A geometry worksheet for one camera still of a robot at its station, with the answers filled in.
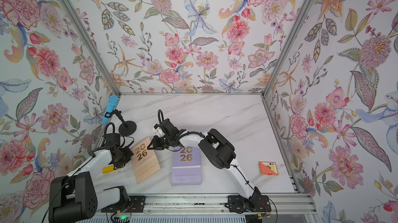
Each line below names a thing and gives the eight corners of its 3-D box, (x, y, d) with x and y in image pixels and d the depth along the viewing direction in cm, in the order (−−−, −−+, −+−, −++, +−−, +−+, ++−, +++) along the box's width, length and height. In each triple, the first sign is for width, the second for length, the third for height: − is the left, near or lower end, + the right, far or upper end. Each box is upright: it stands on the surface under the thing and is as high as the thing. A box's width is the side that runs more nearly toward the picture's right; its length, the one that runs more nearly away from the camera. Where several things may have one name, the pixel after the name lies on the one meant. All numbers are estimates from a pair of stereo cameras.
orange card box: (260, 175, 85) (261, 174, 83) (257, 163, 89) (258, 161, 87) (277, 175, 85) (279, 174, 83) (273, 163, 89) (275, 161, 87)
